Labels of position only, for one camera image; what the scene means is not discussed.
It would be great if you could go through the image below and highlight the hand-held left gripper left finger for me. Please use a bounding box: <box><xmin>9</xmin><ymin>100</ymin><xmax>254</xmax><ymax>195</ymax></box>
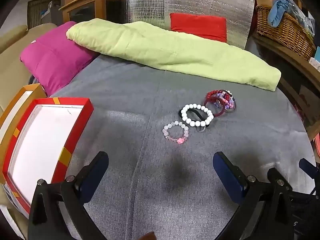
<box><xmin>27</xmin><ymin>151</ymin><xmax>110</xmax><ymax>240</ymax></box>

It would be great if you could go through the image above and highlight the red bead bracelet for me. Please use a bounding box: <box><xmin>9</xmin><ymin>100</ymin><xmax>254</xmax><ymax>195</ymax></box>
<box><xmin>206</xmin><ymin>90</ymin><xmax>232</xmax><ymax>105</ymax></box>

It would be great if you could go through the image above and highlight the beige sofa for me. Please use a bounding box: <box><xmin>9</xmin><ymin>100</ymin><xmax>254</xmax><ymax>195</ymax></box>
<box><xmin>0</xmin><ymin>22</ymin><xmax>58</xmax><ymax>110</ymax></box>

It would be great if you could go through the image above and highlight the wicker basket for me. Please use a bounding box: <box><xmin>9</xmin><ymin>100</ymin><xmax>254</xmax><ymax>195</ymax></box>
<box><xmin>255</xmin><ymin>5</ymin><xmax>317</xmax><ymax>60</ymax></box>

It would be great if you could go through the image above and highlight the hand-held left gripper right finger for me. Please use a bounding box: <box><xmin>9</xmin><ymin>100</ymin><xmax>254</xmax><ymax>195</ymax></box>
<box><xmin>212</xmin><ymin>151</ymin><xmax>300</xmax><ymax>240</ymax></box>

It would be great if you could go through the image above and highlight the grey bed sheet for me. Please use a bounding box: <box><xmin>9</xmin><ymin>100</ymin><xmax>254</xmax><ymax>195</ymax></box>
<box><xmin>27</xmin><ymin>55</ymin><xmax>315</xmax><ymax>240</ymax></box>

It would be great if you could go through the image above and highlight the purple bead bracelet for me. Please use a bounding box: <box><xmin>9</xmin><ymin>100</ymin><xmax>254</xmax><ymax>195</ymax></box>
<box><xmin>217</xmin><ymin>92</ymin><xmax>237</xmax><ymax>112</ymax></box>

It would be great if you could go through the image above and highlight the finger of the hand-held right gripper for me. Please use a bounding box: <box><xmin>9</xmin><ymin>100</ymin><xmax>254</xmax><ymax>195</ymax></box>
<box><xmin>299</xmin><ymin>158</ymin><xmax>320</xmax><ymax>180</ymax></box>

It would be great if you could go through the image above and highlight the red cardboard box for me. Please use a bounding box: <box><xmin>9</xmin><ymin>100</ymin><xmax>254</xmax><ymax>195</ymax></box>
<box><xmin>2</xmin><ymin>97</ymin><xmax>94</xmax><ymax>218</ymax></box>

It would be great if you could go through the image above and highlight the red pillow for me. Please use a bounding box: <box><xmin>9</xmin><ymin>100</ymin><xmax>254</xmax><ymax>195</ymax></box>
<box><xmin>169</xmin><ymin>13</ymin><xmax>227</xmax><ymax>42</ymax></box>

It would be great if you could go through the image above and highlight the black hair tie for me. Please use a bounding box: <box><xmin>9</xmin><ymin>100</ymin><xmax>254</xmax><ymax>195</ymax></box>
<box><xmin>178</xmin><ymin>107</ymin><xmax>208</xmax><ymax>127</ymax></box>

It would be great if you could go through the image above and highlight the clear pink bead bracelet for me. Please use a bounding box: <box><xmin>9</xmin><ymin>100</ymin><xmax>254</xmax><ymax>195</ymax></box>
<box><xmin>162</xmin><ymin>121</ymin><xmax>190</xmax><ymax>144</ymax></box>

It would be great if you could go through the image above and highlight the magenta pillow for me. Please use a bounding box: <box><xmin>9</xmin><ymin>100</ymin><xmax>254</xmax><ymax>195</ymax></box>
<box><xmin>20</xmin><ymin>21</ymin><xmax>98</xmax><ymax>97</ymax></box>

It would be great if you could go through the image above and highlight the white bead bracelet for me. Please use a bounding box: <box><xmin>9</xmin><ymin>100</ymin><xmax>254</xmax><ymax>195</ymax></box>
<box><xmin>181</xmin><ymin>104</ymin><xmax>214</xmax><ymax>127</ymax></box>

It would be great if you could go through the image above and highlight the wooden shelf unit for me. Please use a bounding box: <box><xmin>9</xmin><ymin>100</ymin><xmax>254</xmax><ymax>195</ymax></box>
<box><xmin>251</xmin><ymin>34</ymin><xmax>320</xmax><ymax>140</ymax></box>

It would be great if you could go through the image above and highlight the light blue book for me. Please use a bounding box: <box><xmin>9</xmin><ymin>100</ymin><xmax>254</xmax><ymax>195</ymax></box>
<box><xmin>309</xmin><ymin>46</ymin><xmax>320</xmax><ymax>70</ymax></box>

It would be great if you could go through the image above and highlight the light green quilt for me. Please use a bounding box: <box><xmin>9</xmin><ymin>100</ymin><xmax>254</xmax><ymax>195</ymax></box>
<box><xmin>66</xmin><ymin>19</ymin><xmax>281</xmax><ymax>92</ymax></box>

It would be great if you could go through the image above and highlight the orange box lid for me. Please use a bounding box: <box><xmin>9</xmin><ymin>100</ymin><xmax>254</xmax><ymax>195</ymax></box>
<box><xmin>0</xmin><ymin>84</ymin><xmax>48</xmax><ymax>145</ymax></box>

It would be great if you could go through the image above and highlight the dark red bangle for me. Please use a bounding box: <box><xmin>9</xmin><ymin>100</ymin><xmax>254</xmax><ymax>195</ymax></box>
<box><xmin>204</xmin><ymin>97</ymin><xmax>225</xmax><ymax>117</ymax></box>

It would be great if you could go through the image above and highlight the blue cloth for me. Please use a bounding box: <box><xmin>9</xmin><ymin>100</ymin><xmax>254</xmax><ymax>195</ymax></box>
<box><xmin>269</xmin><ymin>0</ymin><xmax>292</xmax><ymax>28</ymax></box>

